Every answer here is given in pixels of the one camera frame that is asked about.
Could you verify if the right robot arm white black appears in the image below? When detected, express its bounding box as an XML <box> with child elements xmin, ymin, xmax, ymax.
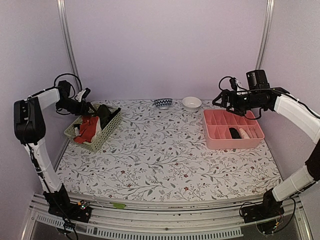
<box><xmin>212</xmin><ymin>69</ymin><xmax>320</xmax><ymax>218</ymax></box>

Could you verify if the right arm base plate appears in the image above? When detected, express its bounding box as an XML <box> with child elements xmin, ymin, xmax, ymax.
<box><xmin>239</xmin><ymin>202</ymin><xmax>285</xmax><ymax>223</ymax></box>

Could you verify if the black striped underwear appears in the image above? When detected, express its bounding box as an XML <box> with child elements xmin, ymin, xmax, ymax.
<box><xmin>229</xmin><ymin>127</ymin><xmax>241</xmax><ymax>139</ymax></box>

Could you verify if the green tape piece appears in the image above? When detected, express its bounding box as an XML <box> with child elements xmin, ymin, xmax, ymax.
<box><xmin>112</xmin><ymin>202</ymin><xmax>126</xmax><ymax>210</ymax></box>

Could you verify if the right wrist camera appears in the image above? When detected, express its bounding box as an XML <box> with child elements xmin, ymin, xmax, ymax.
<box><xmin>229</xmin><ymin>77</ymin><xmax>241</xmax><ymax>92</ymax></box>

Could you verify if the small white bowl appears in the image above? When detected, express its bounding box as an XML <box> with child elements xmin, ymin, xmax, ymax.
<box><xmin>182</xmin><ymin>96</ymin><xmax>202</xmax><ymax>113</ymax></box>

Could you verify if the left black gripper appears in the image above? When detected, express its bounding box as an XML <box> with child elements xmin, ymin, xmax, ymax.
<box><xmin>57</xmin><ymin>97</ymin><xmax>96</xmax><ymax>116</ymax></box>

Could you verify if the beige perforated plastic basket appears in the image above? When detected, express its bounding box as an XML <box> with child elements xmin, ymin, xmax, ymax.
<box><xmin>64</xmin><ymin>103</ymin><xmax>122</xmax><ymax>153</ymax></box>

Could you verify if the right aluminium frame post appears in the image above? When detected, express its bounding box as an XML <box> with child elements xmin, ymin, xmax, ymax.
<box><xmin>255</xmin><ymin>0</ymin><xmax>275</xmax><ymax>70</ymax></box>

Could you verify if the pink divided organizer tray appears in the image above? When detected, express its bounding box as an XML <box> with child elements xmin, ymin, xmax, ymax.
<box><xmin>203</xmin><ymin>109</ymin><xmax>265</xmax><ymax>150</ymax></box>

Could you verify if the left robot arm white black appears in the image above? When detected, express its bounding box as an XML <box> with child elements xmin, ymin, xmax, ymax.
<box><xmin>13</xmin><ymin>73</ymin><xmax>95</xmax><ymax>198</ymax></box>

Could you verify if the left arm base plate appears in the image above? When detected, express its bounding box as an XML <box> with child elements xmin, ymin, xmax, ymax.
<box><xmin>48</xmin><ymin>201</ymin><xmax>93</xmax><ymax>223</ymax></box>

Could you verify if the floral patterned table mat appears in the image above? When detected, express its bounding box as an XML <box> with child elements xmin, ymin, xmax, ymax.
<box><xmin>56</xmin><ymin>99</ymin><xmax>282</xmax><ymax>202</ymax></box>

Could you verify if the blue white zigzag bowl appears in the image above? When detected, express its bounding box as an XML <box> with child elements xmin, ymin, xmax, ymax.
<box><xmin>153</xmin><ymin>98</ymin><xmax>173</xmax><ymax>110</ymax></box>

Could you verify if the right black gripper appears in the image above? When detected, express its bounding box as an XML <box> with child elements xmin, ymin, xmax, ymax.
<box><xmin>213</xmin><ymin>88</ymin><xmax>265</xmax><ymax>116</ymax></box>

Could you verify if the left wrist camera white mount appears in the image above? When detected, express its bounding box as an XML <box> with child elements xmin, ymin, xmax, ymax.
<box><xmin>74</xmin><ymin>88</ymin><xmax>91</xmax><ymax>103</ymax></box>

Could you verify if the front aluminium rail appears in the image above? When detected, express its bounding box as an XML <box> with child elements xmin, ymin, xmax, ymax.
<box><xmin>21</xmin><ymin>193</ymin><xmax>313</xmax><ymax>240</ymax></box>

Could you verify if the rolled beige cloth in tray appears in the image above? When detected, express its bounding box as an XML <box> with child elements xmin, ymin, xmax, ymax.
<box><xmin>239</xmin><ymin>128</ymin><xmax>250</xmax><ymax>139</ymax></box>

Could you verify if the dark green cloth in basket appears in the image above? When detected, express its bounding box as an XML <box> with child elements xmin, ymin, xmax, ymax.
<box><xmin>97</xmin><ymin>104</ymin><xmax>118</xmax><ymax>129</ymax></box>

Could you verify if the red cloth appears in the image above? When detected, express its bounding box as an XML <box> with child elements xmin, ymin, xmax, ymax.
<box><xmin>73</xmin><ymin>115</ymin><xmax>102</xmax><ymax>144</ymax></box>

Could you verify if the left aluminium frame post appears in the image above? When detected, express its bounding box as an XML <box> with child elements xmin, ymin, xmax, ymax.
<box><xmin>56</xmin><ymin>0</ymin><xmax>79</xmax><ymax>76</ymax></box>

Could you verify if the aluminium frame post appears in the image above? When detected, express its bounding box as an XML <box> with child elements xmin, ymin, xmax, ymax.
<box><xmin>255</xmin><ymin>0</ymin><xmax>275</xmax><ymax>70</ymax></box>
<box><xmin>56</xmin><ymin>0</ymin><xmax>79</xmax><ymax>76</ymax></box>

